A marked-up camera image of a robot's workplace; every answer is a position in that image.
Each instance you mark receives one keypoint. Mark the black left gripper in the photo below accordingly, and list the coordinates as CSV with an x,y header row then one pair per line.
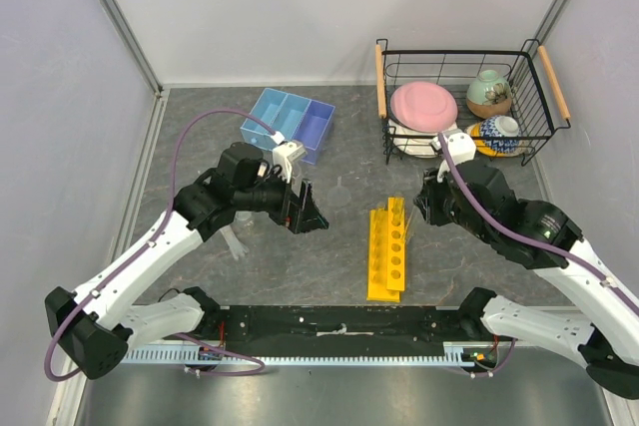
x,y
300,213

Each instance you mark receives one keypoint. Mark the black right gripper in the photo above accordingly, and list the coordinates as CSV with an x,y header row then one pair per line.
x,y
427,198

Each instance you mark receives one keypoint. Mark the yellow test tube rack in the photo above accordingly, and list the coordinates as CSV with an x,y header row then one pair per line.
x,y
386,261

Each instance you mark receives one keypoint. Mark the blue three-compartment drawer box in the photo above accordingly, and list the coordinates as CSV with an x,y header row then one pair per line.
x,y
297,118

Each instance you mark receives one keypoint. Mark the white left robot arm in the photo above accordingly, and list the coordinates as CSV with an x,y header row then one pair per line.
x,y
98,322

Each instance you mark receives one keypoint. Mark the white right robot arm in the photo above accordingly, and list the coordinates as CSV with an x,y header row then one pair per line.
x,y
543,239

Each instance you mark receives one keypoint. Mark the white plate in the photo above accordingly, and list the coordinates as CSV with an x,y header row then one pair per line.
x,y
414,143

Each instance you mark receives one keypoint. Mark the small clear glass vial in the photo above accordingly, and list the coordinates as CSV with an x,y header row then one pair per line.
x,y
243,217

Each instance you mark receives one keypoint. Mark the clear plastic dropper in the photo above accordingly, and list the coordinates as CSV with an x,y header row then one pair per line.
x,y
237,249

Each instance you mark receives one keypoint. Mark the blue white patterned bowl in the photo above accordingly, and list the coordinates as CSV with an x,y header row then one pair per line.
x,y
501,132

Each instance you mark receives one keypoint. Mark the pink plate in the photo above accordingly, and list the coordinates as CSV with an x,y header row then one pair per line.
x,y
424,107

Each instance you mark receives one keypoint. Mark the green brown ceramic bowl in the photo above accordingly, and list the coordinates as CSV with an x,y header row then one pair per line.
x,y
488,95

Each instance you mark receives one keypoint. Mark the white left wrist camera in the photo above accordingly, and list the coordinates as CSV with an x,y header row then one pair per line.
x,y
285,154

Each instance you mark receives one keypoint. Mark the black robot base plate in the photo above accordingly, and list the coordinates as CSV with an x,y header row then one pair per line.
x,y
343,330

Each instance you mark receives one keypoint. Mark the black wire basket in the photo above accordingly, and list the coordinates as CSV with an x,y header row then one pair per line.
x,y
520,84

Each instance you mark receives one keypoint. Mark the white slotted cable duct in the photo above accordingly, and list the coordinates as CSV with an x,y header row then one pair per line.
x,y
182,353

